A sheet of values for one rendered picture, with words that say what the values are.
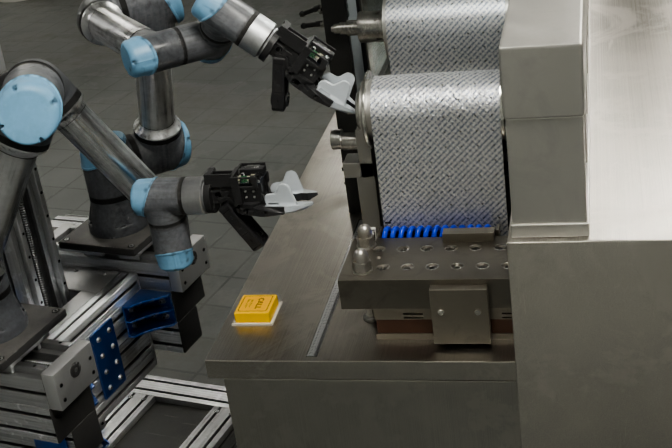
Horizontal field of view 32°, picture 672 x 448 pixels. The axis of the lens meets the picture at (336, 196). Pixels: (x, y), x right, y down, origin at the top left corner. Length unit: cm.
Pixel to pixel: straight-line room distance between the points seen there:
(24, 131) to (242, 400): 63
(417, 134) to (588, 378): 89
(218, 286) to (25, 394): 183
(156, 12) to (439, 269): 93
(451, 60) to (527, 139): 112
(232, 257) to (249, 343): 231
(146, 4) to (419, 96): 75
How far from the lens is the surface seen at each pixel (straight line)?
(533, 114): 119
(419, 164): 214
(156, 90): 274
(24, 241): 271
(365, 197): 228
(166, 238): 230
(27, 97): 217
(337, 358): 208
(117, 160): 237
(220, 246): 457
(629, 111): 157
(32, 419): 258
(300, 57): 216
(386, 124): 212
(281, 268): 240
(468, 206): 217
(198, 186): 224
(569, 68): 117
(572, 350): 131
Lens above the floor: 202
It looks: 25 degrees down
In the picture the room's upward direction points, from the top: 8 degrees counter-clockwise
